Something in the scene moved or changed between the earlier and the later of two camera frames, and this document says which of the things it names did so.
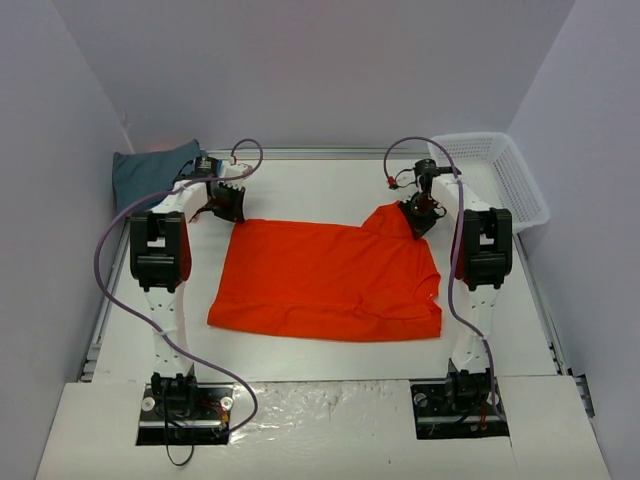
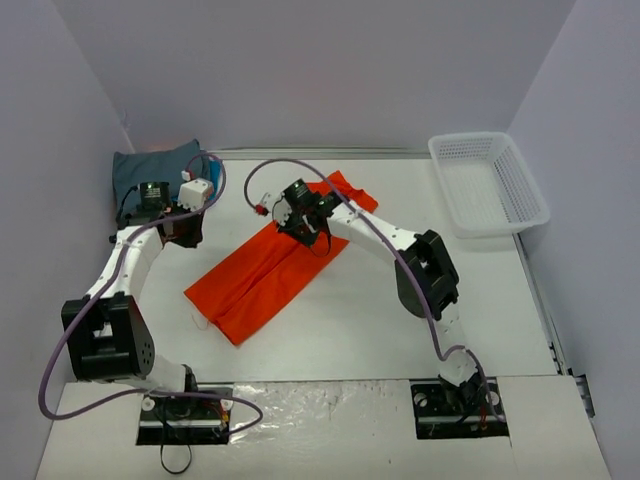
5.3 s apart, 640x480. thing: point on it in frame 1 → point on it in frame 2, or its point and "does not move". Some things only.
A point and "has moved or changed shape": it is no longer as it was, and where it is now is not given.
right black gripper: [423, 220] → [304, 231]
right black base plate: [458, 408] does not move
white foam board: [338, 430] does not move
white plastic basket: [495, 172] does not move
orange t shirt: [287, 281] has moved or changed shape
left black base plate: [177, 410] does not move
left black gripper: [228, 201] → [187, 232]
